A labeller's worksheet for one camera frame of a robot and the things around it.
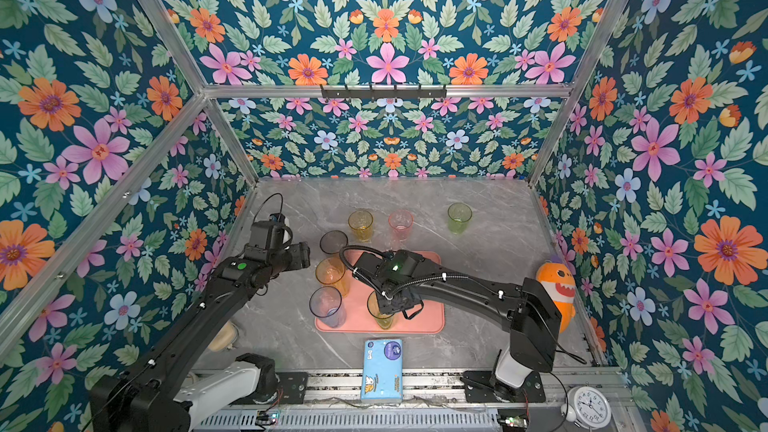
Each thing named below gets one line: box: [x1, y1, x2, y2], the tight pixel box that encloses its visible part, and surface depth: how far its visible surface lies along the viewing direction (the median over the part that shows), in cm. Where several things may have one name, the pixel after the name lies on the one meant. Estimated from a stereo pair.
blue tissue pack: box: [360, 338, 403, 403], surface depth 74 cm
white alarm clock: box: [561, 386, 613, 431], surface depth 69 cm
